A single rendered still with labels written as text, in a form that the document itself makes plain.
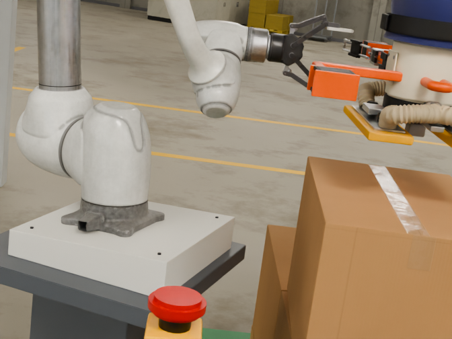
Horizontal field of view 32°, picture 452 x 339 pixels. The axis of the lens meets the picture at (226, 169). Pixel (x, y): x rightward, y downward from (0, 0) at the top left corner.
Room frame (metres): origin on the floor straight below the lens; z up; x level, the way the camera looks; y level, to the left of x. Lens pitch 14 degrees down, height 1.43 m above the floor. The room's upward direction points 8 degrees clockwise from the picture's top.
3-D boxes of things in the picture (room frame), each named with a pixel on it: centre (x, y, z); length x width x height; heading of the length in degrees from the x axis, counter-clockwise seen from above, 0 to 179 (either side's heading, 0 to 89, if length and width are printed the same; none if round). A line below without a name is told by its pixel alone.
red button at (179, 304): (0.88, 0.04, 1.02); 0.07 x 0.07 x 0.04
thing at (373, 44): (2.45, -0.41, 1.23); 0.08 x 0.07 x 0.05; 3
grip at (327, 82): (1.54, -0.18, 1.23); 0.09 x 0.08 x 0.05; 93
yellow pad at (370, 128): (1.84, -0.33, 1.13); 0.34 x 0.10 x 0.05; 3
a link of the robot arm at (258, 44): (2.10, -0.04, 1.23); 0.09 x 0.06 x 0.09; 3
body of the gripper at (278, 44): (2.11, -0.11, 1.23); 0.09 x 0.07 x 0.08; 93
